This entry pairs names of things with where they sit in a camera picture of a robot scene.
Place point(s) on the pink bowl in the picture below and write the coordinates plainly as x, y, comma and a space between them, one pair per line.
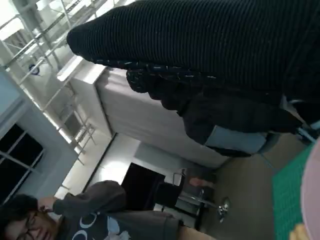
313, 195

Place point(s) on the person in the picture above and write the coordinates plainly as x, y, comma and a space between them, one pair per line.
100, 215

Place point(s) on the pale round toy bun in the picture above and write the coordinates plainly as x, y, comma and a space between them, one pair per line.
300, 232

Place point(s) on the large white cabinet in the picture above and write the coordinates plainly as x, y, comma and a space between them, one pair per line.
150, 125

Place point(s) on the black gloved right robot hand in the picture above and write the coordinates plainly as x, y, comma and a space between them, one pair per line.
200, 37

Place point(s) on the black cabinet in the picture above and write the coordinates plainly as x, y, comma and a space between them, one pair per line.
142, 185

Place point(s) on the dark window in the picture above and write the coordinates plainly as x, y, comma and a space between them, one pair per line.
17, 155

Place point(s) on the green cutting mat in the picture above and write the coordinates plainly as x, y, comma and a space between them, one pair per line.
287, 200

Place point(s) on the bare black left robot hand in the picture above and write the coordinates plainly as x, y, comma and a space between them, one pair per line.
237, 117

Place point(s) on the grey chair with casters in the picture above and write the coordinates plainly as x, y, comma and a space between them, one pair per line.
222, 210

